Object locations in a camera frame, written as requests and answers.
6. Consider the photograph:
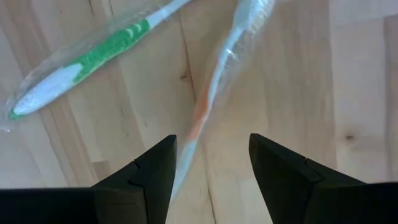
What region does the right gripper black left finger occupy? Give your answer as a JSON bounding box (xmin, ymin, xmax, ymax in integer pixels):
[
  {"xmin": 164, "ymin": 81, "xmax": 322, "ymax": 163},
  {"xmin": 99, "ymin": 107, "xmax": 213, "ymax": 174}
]
[{"xmin": 0, "ymin": 134, "xmax": 178, "ymax": 224}]

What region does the green toothbrush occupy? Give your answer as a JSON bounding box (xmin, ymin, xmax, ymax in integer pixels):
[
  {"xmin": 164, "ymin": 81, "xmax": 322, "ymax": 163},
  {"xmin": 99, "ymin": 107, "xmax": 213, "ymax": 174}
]
[{"xmin": 0, "ymin": 0, "xmax": 195, "ymax": 133}]

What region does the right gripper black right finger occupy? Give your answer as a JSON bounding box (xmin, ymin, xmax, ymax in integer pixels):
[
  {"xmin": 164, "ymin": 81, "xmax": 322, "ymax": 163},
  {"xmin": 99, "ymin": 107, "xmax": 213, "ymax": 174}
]
[{"xmin": 248, "ymin": 133, "xmax": 398, "ymax": 224}]

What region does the orange toothbrush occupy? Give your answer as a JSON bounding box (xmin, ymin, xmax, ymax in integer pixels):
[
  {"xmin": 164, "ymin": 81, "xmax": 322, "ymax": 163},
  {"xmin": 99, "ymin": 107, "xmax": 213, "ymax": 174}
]
[{"xmin": 169, "ymin": 0, "xmax": 277, "ymax": 202}]

